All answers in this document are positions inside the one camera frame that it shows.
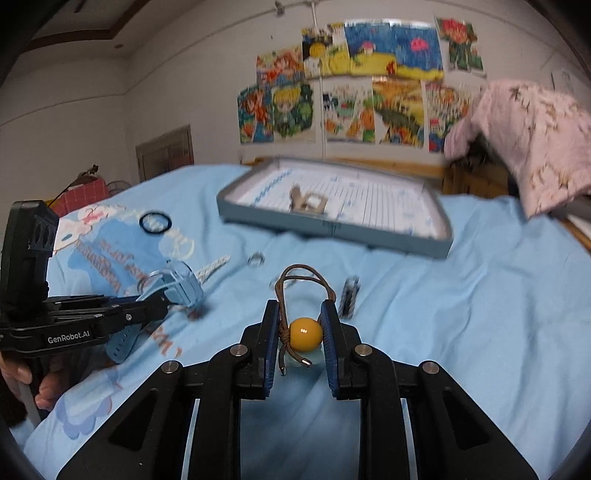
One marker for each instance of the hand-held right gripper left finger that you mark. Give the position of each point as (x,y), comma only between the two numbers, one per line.
(272,350)

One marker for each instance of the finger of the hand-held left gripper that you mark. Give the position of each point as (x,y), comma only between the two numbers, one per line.
(92,302)
(138,316)

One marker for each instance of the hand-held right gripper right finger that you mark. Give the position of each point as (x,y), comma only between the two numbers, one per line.
(328,350)

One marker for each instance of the grey shallow cardboard tray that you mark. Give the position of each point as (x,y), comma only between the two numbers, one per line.
(392,207)

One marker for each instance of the person's left hand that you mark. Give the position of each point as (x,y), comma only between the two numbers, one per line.
(46,392)

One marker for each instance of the black hair clip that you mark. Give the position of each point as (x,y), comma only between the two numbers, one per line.
(349,297)

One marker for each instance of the red checked cloth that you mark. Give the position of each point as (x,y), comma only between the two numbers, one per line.
(83,194)

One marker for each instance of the light blue printed blanket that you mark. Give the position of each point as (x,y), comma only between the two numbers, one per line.
(461,323)

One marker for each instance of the brown wooden door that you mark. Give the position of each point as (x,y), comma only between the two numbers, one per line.
(161,157)

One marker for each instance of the pink floral cloth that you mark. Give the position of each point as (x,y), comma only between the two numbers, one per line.
(531,138)

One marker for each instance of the white mattress with wooden frame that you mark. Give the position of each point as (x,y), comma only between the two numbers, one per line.
(577,226)

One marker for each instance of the group of colourful wall drawings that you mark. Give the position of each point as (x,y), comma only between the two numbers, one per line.
(392,46)

